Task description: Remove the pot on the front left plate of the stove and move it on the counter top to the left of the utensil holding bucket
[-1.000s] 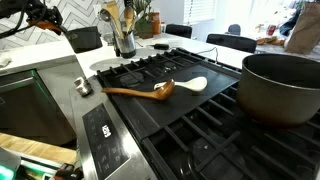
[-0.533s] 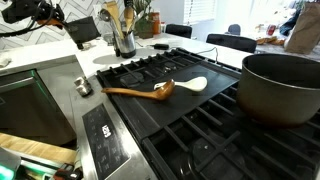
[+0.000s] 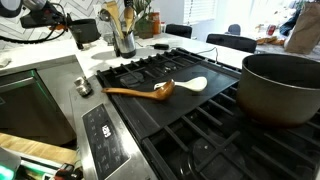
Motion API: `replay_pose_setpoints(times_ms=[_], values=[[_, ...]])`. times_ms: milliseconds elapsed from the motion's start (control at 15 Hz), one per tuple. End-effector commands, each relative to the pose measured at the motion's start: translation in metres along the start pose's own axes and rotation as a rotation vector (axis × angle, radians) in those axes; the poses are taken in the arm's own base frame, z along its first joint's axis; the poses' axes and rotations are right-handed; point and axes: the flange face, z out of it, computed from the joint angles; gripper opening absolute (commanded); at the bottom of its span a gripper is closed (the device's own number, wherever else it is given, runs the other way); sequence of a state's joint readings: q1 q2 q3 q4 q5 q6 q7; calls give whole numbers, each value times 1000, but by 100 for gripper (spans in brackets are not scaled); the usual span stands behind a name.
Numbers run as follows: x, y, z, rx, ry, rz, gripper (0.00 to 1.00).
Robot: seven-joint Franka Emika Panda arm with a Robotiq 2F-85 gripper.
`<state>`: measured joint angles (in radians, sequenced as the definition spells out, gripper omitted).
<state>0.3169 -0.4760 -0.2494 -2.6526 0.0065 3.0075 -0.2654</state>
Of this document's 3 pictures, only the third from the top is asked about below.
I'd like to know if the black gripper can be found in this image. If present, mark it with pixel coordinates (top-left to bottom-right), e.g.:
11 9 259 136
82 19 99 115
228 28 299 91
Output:
20 1 66 29

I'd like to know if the dark grey cooking pot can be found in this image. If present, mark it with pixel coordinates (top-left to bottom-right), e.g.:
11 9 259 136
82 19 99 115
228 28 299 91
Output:
68 19 101 50

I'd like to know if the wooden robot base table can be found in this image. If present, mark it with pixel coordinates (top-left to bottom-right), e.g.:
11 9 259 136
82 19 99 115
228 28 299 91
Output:
0 133 76 164

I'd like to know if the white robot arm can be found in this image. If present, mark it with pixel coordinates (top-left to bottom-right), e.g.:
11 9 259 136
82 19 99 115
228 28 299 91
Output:
0 0 68 44

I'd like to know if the left silver stove knob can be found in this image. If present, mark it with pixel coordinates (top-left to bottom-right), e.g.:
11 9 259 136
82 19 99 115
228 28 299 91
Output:
74 76 92 96

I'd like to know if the metal utensil holder crock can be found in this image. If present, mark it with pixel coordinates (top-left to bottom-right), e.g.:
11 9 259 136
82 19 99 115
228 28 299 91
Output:
113 32 136 59

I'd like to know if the stainless steel gas stove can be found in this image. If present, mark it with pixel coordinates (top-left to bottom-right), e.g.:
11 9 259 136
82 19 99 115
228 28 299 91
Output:
70 49 320 180

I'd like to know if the large dark pot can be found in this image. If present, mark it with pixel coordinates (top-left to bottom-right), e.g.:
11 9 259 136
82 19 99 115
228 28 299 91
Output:
236 54 320 128

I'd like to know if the potted green plant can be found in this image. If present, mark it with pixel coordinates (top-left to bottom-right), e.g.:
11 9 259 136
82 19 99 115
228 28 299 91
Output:
133 0 153 39

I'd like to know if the orange juice bottle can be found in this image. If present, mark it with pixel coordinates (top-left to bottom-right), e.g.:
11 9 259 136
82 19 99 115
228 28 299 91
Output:
152 12 161 34

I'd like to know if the wooden ladle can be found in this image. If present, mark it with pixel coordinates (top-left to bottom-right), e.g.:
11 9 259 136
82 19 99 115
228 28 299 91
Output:
101 79 175 101

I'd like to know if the white spoon rest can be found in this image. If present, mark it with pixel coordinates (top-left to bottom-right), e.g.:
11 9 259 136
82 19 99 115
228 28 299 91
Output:
153 76 208 93

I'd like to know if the black dining chair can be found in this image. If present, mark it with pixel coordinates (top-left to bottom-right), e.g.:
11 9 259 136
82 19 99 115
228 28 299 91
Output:
206 34 257 53

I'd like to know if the brown paper bag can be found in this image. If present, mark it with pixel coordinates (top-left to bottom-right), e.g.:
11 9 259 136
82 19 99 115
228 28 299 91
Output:
284 2 320 54

